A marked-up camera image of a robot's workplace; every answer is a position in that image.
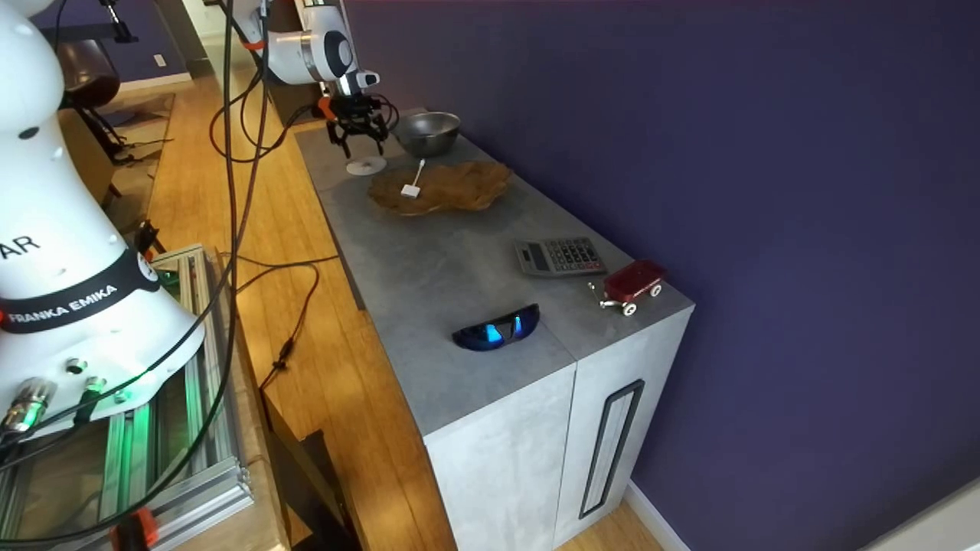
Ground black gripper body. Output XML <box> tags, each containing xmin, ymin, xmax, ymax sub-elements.
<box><xmin>324</xmin><ymin>92</ymin><xmax>396</xmax><ymax>137</ymax></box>

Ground silver metal bowl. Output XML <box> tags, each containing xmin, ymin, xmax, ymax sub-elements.
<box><xmin>392</xmin><ymin>107</ymin><xmax>465</xmax><ymax>158</ymax></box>

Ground small white spoon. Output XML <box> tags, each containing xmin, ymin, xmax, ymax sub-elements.
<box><xmin>398</xmin><ymin>157</ymin><xmax>432</xmax><ymax>203</ymax></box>

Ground brown wooden tray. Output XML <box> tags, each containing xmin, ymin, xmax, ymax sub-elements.
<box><xmin>366</xmin><ymin>157</ymin><xmax>518</xmax><ymax>221</ymax></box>

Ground black sunglasses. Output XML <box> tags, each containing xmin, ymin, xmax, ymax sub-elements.
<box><xmin>450</xmin><ymin>302</ymin><xmax>542</xmax><ymax>356</ymax></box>

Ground grey concrete-look cabinet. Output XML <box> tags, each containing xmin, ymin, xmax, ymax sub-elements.
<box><xmin>295</xmin><ymin>120</ymin><xmax>697</xmax><ymax>551</ymax></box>

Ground dark chair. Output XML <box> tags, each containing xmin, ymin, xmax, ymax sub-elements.
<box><xmin>42</xmin><ymin>33</ymin><xmax>141</xmax><ymax>167</ymax></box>

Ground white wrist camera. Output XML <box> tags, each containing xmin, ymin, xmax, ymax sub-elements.
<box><xmin>345</xmin><ymin>68</ymin><xmax>385</xmax><ymax>97</ymax></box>

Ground black cable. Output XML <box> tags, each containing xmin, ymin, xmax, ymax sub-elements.
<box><xmin>0</xmin><ymin>0</ymin><xmax>280</xmax><ymax>545</ymax></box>
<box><xmin>204</xmin><ymin>59</ymin><xmax>345</xmax><ymax>167</ymax></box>
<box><xmin>237</xmin><ymin>252</ymin><xmax>339</xmax><ymax>393</ymax></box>

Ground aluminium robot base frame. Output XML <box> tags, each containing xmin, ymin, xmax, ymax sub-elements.
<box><xmin>0</xmin><ymin>243</ymin><xmax>259</xmax><ymax>551</ymax></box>

